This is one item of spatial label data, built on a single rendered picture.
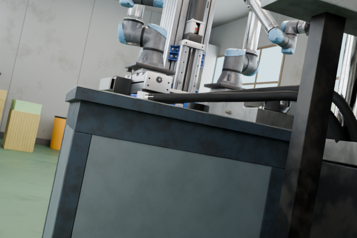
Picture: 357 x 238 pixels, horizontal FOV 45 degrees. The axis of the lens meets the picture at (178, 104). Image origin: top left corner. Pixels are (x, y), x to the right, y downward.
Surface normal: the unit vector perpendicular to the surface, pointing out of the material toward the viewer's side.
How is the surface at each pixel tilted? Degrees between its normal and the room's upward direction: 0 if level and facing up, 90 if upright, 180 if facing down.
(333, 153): 90
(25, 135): 90
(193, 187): 90
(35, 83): 90
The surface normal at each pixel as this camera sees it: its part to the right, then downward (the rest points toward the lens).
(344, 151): -0.94, -0.20
